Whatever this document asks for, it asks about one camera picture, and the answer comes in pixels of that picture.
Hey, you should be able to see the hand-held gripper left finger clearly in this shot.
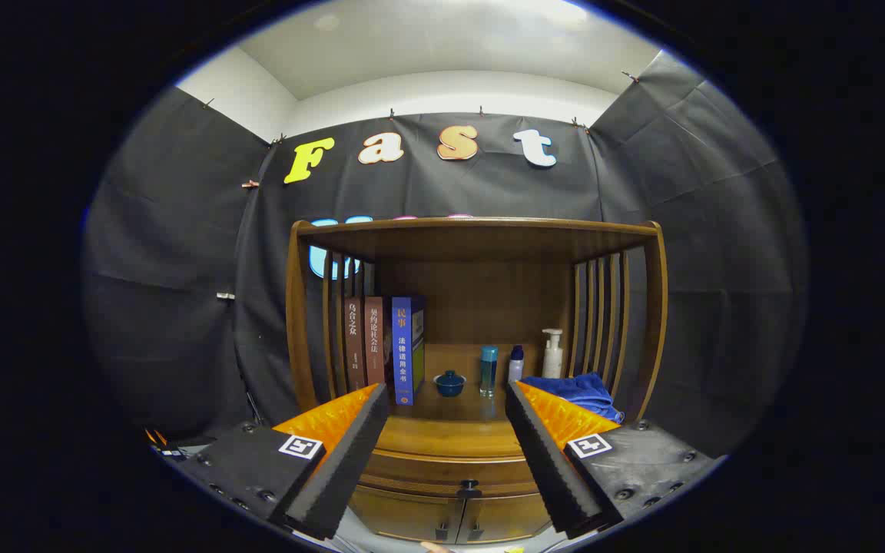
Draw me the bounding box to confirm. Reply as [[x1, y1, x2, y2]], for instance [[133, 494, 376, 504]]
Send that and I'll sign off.
[[181, 382, 389, 541]]

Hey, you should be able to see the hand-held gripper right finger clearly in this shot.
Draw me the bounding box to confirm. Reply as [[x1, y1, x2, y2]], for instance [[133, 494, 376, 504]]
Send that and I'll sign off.
[[505, 380, 724, 540]]

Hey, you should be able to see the wooden drawer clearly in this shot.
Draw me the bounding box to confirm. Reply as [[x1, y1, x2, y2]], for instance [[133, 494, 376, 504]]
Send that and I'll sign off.
[[356, 452, 547, 500]]

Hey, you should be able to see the wooden cabinet door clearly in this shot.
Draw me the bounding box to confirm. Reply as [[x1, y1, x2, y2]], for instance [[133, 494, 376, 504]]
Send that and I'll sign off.
[[458, 492, 552, 545], [346, 485, 465, 545]]

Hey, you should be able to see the wooden countertop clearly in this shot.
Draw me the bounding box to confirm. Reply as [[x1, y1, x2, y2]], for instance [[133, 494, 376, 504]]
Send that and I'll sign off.
[[373, 361, 566, 459]]

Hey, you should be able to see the folded blue towel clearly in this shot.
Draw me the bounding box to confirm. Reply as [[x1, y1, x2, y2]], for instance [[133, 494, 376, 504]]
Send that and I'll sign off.
[[521, 373, 625, 425]]

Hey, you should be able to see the teal clear bottle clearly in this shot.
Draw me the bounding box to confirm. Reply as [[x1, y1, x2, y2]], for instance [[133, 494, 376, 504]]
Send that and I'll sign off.
[[479, 346, 499, 398]]

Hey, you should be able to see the white pump bottle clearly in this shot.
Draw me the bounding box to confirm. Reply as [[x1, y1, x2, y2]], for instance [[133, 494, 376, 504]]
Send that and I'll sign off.
[[541, 329, 565, 379]]

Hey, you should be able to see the blue book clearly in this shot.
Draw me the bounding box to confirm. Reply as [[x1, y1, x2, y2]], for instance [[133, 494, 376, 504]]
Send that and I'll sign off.
[[391, 296, 426, 406]]

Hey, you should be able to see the reddish brown book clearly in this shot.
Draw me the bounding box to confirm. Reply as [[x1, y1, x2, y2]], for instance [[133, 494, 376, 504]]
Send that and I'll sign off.
[[364, 296, 393, 387]]

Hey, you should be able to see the black backdrop cloth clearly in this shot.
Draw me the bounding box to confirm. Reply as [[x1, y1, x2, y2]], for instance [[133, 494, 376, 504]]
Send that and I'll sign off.
[[81, 50, 808, 462]]

